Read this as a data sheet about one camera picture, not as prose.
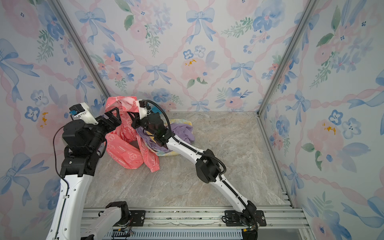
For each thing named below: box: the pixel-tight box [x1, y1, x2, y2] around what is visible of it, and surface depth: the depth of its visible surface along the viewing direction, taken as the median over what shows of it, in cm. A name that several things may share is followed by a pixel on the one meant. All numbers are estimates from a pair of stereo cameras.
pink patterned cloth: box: [105, 96, 160, 173], surface depth 87 cm
